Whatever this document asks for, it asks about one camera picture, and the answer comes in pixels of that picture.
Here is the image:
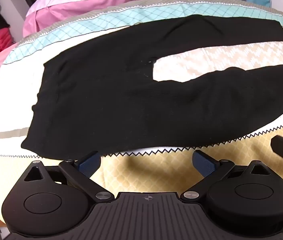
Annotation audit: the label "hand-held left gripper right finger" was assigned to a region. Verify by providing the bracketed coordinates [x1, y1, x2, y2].
[181, 150, 270, 202]

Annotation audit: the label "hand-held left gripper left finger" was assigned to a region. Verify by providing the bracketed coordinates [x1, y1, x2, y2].
[24, 151, 115, 203]

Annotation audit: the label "black pants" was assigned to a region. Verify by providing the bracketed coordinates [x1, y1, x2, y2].
[21, 14, 283, 160]

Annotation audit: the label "patterned beige teal bed blanket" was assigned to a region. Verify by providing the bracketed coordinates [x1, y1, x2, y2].
[0, 0, 283, 230]

